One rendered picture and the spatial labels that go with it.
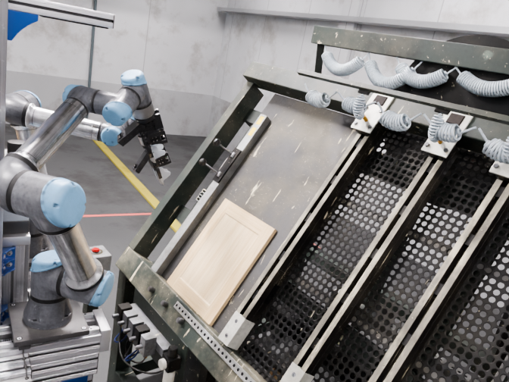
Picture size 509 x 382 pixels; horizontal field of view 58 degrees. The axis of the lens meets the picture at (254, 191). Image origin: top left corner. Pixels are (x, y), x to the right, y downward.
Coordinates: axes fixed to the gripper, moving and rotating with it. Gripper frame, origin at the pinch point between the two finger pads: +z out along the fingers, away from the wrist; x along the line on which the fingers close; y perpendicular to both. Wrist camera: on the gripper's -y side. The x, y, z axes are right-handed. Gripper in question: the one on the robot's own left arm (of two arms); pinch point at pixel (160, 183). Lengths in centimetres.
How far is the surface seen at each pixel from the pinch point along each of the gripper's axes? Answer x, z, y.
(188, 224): 1.4, 27.6, 5.0
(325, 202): -58, 10, 47
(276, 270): -61, 26, 18
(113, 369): 19, 101, -60
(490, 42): -57, -21, 146
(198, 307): -35, 44, -12
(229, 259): -32.2, 32.5, 9.9
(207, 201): 1.8, 21.4, 18.4
